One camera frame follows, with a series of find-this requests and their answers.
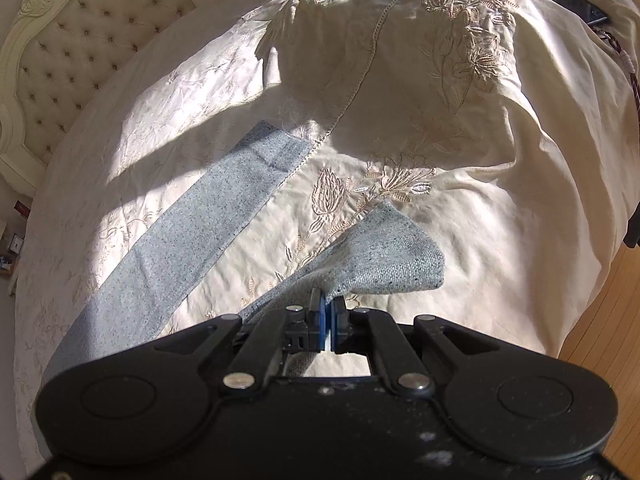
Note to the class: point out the small clock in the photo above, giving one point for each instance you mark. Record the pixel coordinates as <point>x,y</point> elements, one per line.
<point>15,245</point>

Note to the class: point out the cream embroidered bedspread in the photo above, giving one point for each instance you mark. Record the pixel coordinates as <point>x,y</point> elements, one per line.
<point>450,200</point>

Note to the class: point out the cream tufted headboard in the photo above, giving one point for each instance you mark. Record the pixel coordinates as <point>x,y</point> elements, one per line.
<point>60,55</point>

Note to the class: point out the bedside table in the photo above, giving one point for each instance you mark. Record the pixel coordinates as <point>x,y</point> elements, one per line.
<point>10,270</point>

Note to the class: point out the grey speckled pants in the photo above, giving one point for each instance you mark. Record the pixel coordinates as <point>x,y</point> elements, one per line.
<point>150,255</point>

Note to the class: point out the dark object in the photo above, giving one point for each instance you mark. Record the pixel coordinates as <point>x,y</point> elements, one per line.
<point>633,225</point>

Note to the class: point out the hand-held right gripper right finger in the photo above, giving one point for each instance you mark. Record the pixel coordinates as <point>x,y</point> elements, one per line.
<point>335,324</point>

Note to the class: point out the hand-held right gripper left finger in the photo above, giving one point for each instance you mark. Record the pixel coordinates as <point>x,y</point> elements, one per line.
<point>318,322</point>

